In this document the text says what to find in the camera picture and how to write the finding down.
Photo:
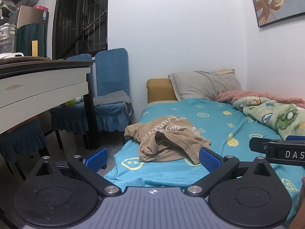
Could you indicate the white kitchen appliance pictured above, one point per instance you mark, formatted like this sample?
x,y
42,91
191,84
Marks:
x,y
12,55

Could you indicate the person's right forearm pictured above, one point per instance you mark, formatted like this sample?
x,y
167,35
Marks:
x,y
300,207

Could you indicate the dark barred window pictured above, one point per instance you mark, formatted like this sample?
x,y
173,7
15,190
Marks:
x,y
78,19

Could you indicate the turquoise smiley bed sheet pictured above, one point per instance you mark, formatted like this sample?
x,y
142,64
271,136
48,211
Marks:
x,y
214,114

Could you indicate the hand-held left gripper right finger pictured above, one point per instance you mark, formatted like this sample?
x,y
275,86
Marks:
x,y
211,159

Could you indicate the clear glass jar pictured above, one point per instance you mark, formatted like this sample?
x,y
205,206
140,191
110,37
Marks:
x,y
7,38

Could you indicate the dark green covered appliance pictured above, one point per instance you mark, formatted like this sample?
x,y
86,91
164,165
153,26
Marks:
x,y
26,40

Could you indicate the silver refrigerator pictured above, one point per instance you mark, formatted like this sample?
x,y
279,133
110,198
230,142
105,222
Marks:
x,y
28,16

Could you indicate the tan padded headboard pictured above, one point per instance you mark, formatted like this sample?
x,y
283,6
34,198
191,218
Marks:
x,y
159,90

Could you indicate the grey pillow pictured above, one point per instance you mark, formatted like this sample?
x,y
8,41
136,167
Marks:
x,y
205,84

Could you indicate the blue covered chair grey cushion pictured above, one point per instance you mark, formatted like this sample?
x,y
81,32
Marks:
x,y
110,76

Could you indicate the beige printed t-shirt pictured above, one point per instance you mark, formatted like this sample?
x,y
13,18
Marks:
x,y
166,140

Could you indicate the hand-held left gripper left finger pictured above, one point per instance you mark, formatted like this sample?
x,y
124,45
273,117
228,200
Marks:
x,y
96,158

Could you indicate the green plush toy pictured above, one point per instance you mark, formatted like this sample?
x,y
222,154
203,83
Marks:
x,y
70,102

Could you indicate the green cartoon blanket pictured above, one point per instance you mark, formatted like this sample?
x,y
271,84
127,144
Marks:
x,y
274,114

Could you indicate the pink fluffy blanket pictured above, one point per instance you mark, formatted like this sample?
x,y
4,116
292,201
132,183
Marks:
x,y
238,95

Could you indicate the white table with black legs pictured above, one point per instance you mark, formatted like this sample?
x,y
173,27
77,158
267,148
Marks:
x,y
35,83

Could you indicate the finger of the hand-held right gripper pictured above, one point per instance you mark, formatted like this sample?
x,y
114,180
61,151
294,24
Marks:
x,y
257,145
295,137

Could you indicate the pink box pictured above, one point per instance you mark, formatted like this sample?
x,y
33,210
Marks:
x,y
42,8

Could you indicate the gold leaf wall picture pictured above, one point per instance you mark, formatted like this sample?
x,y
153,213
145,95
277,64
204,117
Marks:
x,y
271,2

